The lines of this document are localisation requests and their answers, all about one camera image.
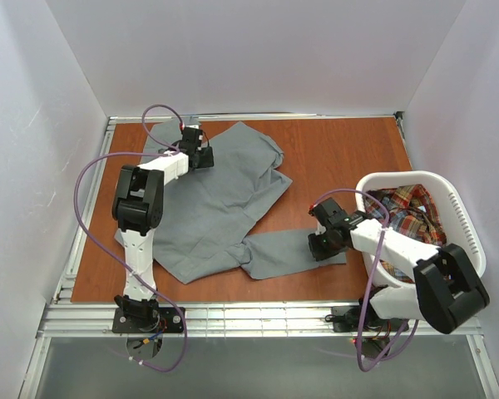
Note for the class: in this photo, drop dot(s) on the aluminium frame rail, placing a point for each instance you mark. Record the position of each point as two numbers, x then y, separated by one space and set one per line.
243 319
83 249

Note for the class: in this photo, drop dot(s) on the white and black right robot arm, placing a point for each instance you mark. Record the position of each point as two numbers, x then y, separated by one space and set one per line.
446 290

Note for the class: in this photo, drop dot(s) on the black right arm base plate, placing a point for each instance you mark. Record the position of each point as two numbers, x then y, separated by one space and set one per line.
346 319

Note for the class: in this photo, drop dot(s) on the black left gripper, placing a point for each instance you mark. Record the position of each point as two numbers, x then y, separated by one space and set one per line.
205 157

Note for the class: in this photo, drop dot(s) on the grey long sleeve shirt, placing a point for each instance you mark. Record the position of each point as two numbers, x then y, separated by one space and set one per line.
208 215

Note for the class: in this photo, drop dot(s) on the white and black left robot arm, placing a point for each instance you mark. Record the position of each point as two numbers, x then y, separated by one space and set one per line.
138 209

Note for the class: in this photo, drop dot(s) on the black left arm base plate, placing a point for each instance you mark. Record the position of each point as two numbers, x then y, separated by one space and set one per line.
174 318

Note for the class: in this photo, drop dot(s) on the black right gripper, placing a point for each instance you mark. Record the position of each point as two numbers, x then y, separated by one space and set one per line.
317 248

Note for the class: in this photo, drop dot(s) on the white plastic laundry basket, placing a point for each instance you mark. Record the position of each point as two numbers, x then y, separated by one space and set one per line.
455 219

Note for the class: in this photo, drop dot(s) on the aluminium left frame rail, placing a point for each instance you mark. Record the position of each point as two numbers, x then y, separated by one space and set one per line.
83 249

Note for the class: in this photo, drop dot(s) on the red plaid shirt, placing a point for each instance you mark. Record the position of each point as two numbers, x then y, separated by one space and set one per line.
413 213

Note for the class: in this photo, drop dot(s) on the aluminium front frame rail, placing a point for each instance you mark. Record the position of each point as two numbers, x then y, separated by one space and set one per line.
243 319

